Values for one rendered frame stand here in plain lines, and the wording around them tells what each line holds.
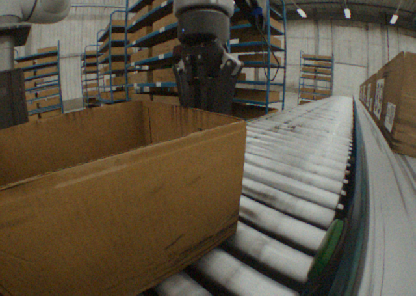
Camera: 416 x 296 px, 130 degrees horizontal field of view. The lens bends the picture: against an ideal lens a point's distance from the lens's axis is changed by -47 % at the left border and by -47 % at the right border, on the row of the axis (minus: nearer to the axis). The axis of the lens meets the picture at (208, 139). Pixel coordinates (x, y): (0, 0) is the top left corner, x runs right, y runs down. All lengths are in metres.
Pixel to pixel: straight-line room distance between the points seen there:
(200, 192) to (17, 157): 0.37
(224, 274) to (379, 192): 0.19
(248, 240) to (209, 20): 0.31
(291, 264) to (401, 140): 0.27
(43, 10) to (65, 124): 0.60
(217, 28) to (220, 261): 0.30
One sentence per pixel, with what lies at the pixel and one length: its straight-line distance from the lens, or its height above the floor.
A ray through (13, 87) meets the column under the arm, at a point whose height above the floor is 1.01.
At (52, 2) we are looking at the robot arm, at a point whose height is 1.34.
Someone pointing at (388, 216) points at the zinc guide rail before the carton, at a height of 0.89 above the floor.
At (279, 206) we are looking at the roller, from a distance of 0.38.
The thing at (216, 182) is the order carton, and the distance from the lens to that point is 0.19.
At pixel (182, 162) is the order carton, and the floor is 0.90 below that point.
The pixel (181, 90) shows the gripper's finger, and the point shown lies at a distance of 0.30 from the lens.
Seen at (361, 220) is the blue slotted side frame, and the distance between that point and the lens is 0.16.
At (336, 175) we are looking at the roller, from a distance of 0.53.
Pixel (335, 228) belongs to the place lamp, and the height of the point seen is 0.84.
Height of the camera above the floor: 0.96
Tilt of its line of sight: 19 degrees down
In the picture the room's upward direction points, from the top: straight up
